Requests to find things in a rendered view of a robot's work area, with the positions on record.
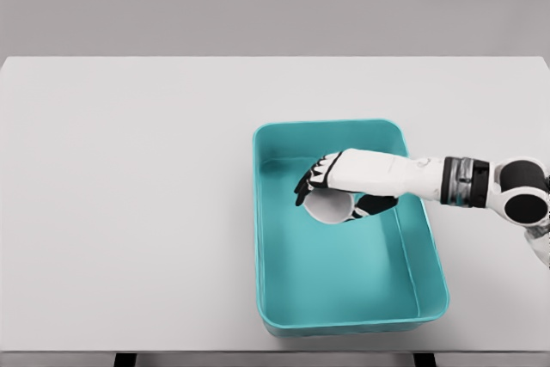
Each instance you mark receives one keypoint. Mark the white paper cup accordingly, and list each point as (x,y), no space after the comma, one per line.
(328,208)

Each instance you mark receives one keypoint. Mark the teal plastic basket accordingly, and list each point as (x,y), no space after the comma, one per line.
(344,264)

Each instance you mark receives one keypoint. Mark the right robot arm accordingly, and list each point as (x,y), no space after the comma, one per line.
(472,182)

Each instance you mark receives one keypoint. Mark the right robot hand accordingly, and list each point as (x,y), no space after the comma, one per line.
(352,169)

